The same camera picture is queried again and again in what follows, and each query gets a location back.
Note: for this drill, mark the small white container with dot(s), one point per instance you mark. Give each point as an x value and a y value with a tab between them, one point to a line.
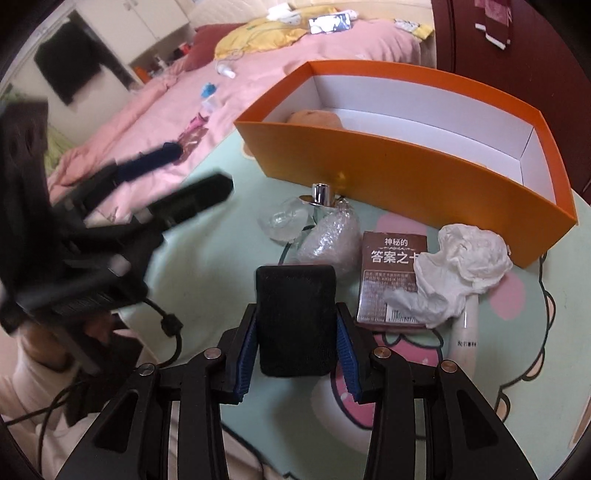
208	106

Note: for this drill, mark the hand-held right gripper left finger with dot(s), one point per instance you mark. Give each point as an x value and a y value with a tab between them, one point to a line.
241	369

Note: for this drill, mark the light green cartoon desktop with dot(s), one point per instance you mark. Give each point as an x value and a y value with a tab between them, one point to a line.
207	277

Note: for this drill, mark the brown plush toy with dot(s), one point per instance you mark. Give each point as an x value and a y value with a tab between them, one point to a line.
314	120

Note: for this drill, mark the glass perfume bottle silver cap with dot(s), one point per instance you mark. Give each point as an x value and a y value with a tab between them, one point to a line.
322	194

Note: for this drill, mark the pink blanket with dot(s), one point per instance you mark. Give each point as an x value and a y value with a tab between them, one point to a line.
152	110

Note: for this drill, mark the person's left hand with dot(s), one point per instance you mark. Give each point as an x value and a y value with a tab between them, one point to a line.
32	345

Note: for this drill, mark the orange cardboard box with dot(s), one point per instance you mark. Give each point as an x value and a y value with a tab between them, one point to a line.
415	184

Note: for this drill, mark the dark red pillow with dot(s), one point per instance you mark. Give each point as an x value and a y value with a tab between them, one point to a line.
203	46

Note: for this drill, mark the small blue toy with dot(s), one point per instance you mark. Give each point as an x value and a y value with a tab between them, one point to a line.
210	87

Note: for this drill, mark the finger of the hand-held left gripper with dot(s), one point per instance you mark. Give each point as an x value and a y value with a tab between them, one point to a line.
147	159
198	194

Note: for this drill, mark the white rectangular device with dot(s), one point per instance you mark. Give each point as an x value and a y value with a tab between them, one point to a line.
328	23

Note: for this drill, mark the yellow cartoon pillow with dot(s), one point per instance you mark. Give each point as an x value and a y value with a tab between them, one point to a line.
415	26

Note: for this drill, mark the white tissue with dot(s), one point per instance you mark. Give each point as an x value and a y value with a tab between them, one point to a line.
466	263

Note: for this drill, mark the person's left forearm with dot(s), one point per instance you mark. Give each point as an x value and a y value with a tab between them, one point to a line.
27	399

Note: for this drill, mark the pink wrapper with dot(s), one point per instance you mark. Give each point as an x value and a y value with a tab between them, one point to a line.
194	129

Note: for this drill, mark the clear plastic cap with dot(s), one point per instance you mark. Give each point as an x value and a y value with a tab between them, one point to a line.
281	221

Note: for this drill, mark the white tissue pack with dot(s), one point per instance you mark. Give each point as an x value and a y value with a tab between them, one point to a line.
281	11

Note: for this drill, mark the black sponge block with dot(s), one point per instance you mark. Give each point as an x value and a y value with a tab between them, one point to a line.
295	318

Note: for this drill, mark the white wardrobe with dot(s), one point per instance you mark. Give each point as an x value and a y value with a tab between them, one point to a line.
138	23

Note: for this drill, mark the brown card box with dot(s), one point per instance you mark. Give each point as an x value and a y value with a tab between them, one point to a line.
383	286

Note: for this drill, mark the small white bottle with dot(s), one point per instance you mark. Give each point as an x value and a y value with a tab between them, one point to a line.
226	70

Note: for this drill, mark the bubble wrap bundle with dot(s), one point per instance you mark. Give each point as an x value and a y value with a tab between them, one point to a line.
330	242

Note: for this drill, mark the white tube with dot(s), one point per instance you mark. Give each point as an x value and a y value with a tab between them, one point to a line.
466	337

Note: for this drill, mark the red striped scarf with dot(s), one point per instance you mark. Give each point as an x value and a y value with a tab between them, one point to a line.
496	18

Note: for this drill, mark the green patterned cloth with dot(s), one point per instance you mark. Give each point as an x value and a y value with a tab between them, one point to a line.
57	147

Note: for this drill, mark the black hanging garment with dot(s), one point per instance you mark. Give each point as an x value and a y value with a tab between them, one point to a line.
69	60

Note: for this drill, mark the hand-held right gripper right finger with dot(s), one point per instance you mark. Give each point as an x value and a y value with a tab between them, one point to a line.
347	369

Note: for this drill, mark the dark red door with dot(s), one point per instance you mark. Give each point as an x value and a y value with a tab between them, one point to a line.
531	60

